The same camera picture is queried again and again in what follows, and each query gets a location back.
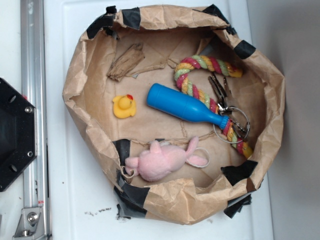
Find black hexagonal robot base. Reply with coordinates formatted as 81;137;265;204
0;78;37;192

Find brown paper bag bin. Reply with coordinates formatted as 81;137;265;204
62;5;285;225

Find blue plastic bottle toy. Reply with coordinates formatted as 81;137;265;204
146;83;230;130

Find yellow rubber duck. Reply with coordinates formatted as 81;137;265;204
112;94;137;119

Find pink plush bunny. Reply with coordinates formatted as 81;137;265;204
124;136;211;182

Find metal keys on ring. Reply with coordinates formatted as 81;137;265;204
208;72;251;144

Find multicolour rope toy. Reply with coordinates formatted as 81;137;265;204
174;55;253;159

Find aluminium rail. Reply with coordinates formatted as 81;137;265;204
20;0;52;240

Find metal corner bracket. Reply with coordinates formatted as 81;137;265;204
12;207;45;240

